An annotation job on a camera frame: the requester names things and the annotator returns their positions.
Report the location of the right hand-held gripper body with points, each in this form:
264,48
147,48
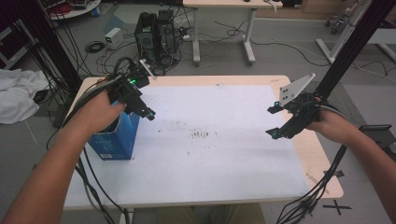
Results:
303,109

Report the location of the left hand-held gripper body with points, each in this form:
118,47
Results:
129,82

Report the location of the blue cardboard box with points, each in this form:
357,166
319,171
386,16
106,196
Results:
115,143

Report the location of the person's right hand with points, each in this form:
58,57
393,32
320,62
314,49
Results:
333,126

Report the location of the person's left hand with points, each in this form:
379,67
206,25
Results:
96,112

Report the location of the black computer tower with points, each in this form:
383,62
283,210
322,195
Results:
145,39
166,31

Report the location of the small white box device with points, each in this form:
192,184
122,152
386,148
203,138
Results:
113,38

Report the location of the black tape strip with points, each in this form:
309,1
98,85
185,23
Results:
337,173

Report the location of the black flat device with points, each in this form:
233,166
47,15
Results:
378,133

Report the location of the white metal stand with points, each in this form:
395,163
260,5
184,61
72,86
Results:
341,37

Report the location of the white table mat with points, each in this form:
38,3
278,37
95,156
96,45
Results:
202,174

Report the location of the round white table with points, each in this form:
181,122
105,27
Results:
81,11

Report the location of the person's right leg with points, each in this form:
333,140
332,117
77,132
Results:
244,215

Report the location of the person's leg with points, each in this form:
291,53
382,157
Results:
244,215
176,216

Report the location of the white crumpled cloth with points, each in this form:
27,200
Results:
18,93

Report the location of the person's left leg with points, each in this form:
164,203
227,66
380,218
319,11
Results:
176,216

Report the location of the wooden desk white legs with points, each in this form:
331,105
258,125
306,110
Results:
218,3

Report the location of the black metal frame post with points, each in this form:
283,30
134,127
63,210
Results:
351,49
53,46

